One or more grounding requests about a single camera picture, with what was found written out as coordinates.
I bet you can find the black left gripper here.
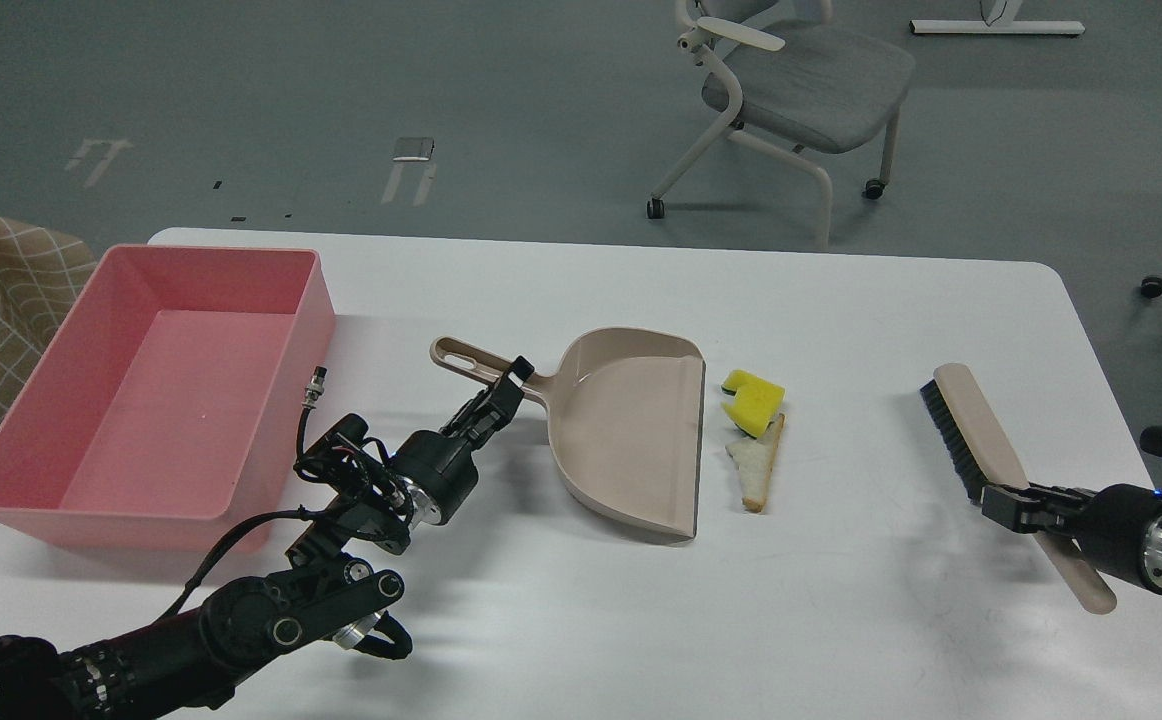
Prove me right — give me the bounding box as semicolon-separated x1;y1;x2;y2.
389;357;535;527

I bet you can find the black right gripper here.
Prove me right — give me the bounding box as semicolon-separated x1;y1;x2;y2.
980;484;1162;593

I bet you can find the beige hand brush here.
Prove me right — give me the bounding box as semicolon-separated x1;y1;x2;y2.
920;363;1117;615

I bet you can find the beige plastic dustpan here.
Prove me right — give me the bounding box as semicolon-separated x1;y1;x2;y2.
430;327;706;541

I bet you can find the yellow sponge piece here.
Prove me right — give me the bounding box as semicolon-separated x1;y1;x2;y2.
720;369;786;438

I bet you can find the triangular bread slice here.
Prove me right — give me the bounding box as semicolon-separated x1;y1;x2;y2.
724;413;786;514

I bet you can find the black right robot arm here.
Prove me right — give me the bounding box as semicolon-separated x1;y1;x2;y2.
978;427;1162;615

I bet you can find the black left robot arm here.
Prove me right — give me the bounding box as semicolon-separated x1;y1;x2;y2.
0;357;535;719

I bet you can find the pink plastic bin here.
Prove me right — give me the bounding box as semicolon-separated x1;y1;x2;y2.
0;245;337;550

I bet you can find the silver floor socket plate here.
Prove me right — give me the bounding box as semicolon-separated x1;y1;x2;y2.
392;136;436;163

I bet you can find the grey office chair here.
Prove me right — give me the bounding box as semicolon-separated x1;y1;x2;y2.
646;1;918;251

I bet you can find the white desk base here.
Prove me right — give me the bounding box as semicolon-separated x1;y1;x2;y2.
909;1;1086;38

